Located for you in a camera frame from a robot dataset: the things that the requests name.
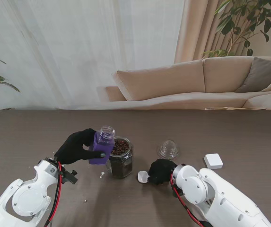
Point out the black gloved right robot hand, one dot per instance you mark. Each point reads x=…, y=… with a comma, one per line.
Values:
x=161, y=171

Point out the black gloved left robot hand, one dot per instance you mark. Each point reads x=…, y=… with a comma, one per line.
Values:
x=72, y=149

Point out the white plastic spoon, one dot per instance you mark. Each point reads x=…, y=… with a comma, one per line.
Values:
x=142, y=177

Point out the clear glass jar lid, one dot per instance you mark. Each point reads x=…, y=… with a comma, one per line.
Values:
x=168, y=149

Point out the purple coffee jar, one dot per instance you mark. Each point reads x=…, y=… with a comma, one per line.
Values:
x=101, y=151

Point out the glass jar of coffee beans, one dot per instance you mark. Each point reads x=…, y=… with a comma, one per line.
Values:
x=121, y=165

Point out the white square jar cap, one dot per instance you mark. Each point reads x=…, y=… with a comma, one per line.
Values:
x=213, y=161

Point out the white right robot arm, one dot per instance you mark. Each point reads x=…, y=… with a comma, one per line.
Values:
x=220, y=198

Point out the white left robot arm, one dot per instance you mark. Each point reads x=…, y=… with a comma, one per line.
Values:
x=28, y=196

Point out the beige sofa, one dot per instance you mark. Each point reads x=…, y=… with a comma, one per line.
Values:
x=173, y=78

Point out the white sheer curtain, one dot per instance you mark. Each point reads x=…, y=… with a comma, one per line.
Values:
x=78, y=52

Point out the grey sofa cushion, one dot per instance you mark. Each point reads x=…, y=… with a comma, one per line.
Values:
x=260, y=75

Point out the beige pleated curtain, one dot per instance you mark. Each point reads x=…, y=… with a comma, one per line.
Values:
x=196, y=35

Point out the tall green leafy plant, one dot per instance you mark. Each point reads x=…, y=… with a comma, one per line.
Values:
x=241, y=19

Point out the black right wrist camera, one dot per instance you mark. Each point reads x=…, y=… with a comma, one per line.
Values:
x=176, y=192

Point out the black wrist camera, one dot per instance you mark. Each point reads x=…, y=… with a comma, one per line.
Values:
x=176, y=192
x=69, y=177

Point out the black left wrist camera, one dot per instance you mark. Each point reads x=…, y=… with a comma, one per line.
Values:
x=69, y=177

